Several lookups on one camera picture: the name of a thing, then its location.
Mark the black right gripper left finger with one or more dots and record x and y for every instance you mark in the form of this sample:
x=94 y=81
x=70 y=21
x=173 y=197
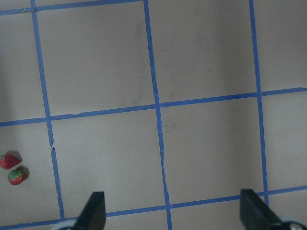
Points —
x=92 y=217

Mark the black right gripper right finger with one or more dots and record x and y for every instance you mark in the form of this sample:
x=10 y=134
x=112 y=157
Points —
x=256 y=215

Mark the red strawberry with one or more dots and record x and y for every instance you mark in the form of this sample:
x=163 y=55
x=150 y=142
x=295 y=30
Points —
x=16 y=177
x=8 y=161

